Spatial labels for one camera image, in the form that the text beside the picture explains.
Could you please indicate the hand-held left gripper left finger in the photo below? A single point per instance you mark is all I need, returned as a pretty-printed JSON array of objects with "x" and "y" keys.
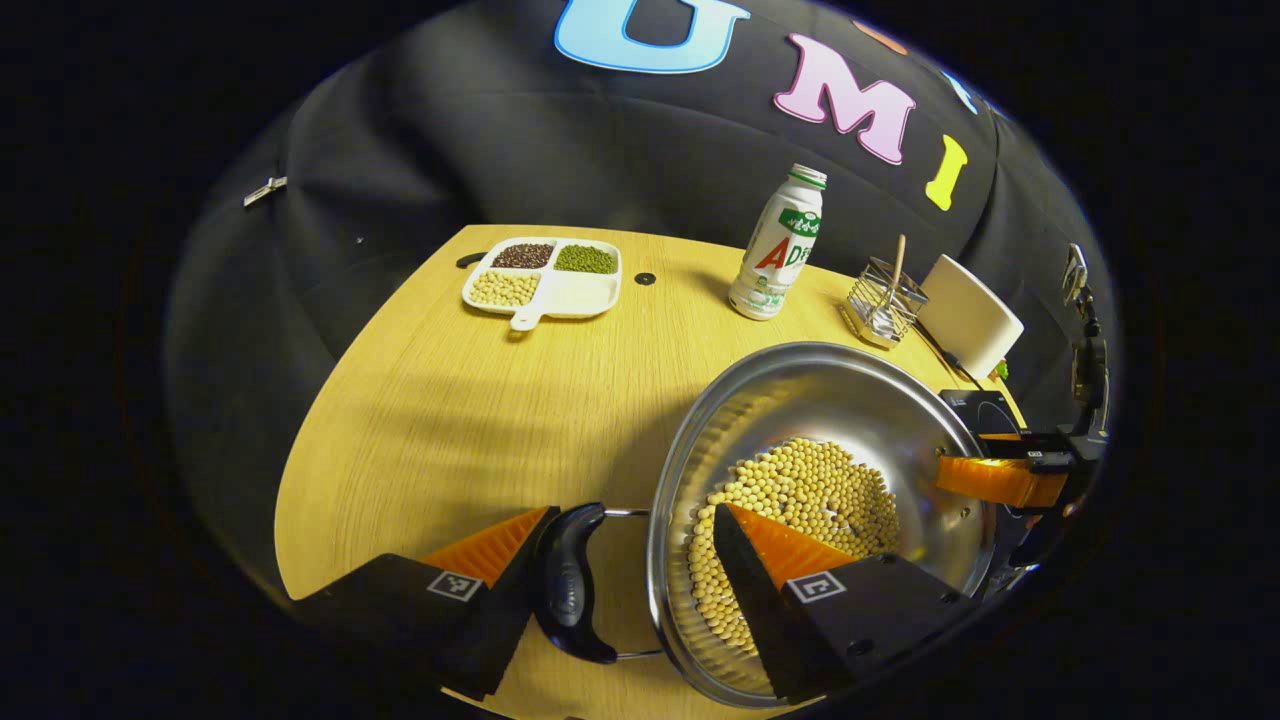
[{"x": 500, "y": 620}]

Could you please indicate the white drink bottle green label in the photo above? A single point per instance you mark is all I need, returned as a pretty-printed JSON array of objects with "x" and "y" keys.
[{"x": 775, "y": 260}]

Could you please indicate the black backdrop cloth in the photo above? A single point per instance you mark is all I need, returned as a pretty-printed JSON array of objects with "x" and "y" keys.
[{"x": 400, "y": 150}]

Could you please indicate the white toaster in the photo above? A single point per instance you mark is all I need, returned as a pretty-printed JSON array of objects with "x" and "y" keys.
[{"x": 965, "y": 315}]

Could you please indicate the pile of yellow soybeans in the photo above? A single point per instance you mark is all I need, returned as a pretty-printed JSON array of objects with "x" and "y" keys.
[{"x": 800, "y": 480}]

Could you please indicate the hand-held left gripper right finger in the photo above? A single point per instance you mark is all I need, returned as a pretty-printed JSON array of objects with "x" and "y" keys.
[{"x": 760, "y": 610}]

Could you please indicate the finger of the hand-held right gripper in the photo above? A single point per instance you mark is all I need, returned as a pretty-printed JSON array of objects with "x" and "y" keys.
[{"x": 1000, "y": 480}]

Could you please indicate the silver cloth clip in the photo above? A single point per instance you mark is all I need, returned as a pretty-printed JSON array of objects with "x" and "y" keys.
[{"x": 265, "y": 190}]

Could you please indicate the black induction cooktop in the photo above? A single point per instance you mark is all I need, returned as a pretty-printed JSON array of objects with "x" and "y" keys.
[{"x": 985, "y": 412}]

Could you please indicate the white divided dish of beans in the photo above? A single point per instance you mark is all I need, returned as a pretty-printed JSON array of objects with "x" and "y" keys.
[{"x": 570, "y": 295}]

